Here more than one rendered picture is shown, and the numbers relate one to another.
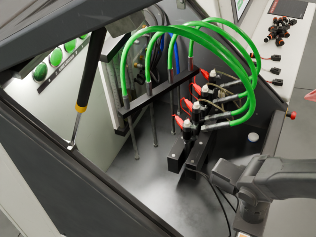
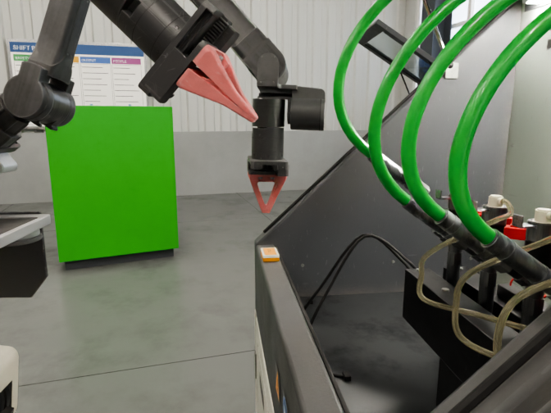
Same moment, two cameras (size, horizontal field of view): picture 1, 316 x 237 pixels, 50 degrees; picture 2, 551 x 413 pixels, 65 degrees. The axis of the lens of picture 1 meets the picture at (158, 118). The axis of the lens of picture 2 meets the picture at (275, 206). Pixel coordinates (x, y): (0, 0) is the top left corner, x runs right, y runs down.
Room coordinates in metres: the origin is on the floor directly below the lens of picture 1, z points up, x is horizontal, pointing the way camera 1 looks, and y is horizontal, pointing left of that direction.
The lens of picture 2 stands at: (0.99, -0.64, 1.21)
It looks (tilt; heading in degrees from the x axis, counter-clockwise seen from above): 11 degrees down; 144
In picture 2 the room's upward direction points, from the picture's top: straight up
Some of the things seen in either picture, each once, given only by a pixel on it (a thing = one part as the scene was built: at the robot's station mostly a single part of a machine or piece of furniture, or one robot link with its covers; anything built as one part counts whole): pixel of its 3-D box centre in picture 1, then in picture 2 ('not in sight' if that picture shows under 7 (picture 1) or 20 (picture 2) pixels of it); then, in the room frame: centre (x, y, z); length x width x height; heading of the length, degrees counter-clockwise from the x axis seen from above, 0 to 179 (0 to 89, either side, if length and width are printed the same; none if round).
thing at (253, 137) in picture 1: (253, 137); not in sight; (0.79, -0.35, 0.84); 0.04 x 0.04 x 0.01
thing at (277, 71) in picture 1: (264, 67); not in sight; (1.01, -0.44, 0.99); 0.12 x 0.02 x 0.02; 52
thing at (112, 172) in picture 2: not in sight; (112, 181); (-3.01, 0.45, 0.65); 0.95 x 0.86 x 1.30; 79
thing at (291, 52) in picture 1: (278, 41); not in sight; (1.20, -0.55, 0.97); 0.70 x 0.22 x 0.03; 151
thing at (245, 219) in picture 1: (253, 208); (267, 147); (0.35, -0.19, 1.15); 0.10 x 0.07 x 0.07; 150
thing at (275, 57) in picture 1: (264, 56); not in sight; (1.08, -0.45, 0.99); 0.12 x 0.02 x 0.02; 71
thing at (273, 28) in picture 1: (280, 28); not in sight; (1.24, -0.57, 1.01); 0.23 x 0.11 x 0.06; 151
